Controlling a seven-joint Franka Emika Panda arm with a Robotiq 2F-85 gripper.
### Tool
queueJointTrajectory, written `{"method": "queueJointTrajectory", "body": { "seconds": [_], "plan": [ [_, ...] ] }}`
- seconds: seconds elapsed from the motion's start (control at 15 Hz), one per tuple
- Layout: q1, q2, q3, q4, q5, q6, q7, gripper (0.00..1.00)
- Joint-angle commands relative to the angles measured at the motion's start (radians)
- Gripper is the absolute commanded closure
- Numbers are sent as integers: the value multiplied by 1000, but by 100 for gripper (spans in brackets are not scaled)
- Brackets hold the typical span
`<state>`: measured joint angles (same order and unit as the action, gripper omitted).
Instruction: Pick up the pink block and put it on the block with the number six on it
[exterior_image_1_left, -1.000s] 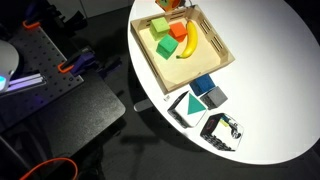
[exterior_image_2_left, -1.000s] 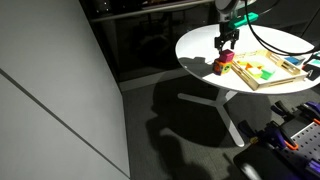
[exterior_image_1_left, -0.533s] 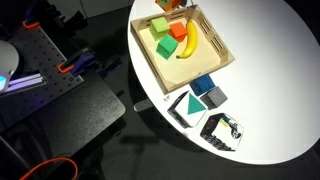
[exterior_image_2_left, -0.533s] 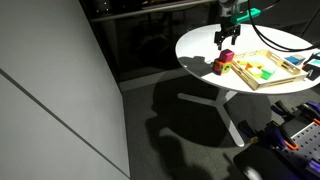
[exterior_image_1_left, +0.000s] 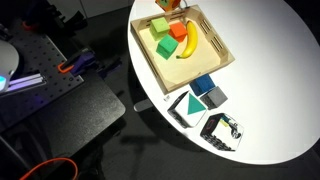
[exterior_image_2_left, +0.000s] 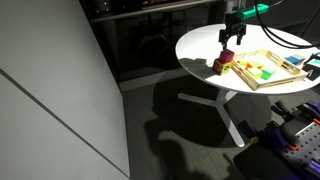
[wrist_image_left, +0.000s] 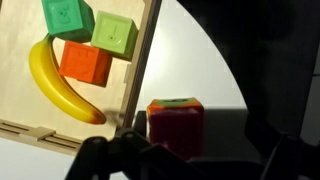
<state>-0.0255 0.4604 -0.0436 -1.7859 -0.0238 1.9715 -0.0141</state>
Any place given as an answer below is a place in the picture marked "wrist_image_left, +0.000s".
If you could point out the wooden tray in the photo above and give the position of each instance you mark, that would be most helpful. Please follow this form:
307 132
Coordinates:
20 100

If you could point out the yellow banana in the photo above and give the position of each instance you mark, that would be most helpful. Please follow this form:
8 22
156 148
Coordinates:
50 83

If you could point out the light green block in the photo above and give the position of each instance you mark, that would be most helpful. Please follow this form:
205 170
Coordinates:
113 33

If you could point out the dark green block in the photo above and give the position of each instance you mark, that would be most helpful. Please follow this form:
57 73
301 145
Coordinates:
65 16

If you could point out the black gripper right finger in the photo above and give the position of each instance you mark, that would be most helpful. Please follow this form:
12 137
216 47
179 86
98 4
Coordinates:
290 156

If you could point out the pink block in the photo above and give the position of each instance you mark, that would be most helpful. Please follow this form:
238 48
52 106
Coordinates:
176 133

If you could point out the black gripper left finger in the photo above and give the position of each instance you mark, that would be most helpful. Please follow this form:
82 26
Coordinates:
100 156

